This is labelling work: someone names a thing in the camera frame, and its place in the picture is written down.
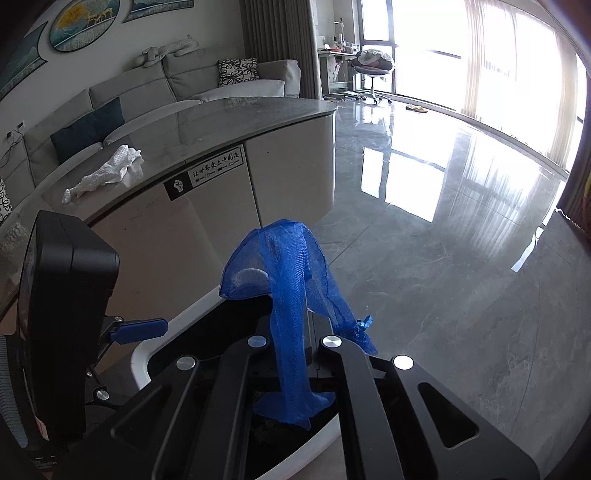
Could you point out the swivel chair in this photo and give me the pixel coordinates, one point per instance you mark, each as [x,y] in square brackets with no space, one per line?
[371,83]

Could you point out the white desk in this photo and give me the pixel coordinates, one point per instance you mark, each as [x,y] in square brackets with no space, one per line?
[330,69]

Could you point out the white trash bin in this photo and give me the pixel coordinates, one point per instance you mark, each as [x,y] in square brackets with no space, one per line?
[147,364]

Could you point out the blue mesh bag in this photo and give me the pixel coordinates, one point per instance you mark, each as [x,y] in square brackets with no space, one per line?
[286,277]

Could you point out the black white floral cushion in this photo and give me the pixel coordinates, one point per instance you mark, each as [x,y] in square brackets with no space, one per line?
[238,71]
[3,203]

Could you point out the dark brown curtain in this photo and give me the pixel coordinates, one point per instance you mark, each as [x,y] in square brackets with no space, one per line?
[577,207]

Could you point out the curved teal wall picture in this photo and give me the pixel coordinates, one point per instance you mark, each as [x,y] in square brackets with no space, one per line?
[21,60]

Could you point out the white sheer curtain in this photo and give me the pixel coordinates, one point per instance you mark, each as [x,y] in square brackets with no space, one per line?
[521,69]

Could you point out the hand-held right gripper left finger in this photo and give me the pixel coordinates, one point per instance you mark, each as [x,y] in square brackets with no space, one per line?
[249,369]

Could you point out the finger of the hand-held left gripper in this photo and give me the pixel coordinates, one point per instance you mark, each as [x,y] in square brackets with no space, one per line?
[138,330]
[100,393]

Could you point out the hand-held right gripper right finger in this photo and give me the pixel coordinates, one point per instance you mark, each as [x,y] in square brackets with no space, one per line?
[351,378]

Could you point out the black label sticker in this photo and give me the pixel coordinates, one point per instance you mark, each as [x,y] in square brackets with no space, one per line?
[203,173]

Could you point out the oval wall picture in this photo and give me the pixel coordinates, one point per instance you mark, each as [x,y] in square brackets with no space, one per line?
[85,21]

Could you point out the pile of clothes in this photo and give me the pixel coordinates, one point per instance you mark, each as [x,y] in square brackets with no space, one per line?
[375,59]

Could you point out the white cloth on sofa back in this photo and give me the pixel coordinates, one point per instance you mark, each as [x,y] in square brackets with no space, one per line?
[168,50]

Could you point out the teal cushion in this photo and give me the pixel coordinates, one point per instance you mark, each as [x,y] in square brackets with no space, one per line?
[87,129]

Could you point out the light grey sofa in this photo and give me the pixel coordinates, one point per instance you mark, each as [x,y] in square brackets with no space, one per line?
[138,87]

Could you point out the grey brown curtain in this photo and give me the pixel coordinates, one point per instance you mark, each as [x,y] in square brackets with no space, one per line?
[277,32]

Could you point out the beige cabinet table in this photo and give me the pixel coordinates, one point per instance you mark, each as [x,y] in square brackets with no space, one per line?
[286,166]

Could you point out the wall socket with plug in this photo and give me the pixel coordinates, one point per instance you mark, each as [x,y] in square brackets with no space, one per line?
[14,131]

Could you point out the pair of slippers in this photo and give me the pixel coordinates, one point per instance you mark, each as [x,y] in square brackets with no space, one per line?
[416,108]

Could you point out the white cloth towel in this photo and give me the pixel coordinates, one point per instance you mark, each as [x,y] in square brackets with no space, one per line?
[106,173]

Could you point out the large glass window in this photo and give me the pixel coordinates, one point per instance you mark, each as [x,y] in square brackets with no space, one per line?
[425,27]

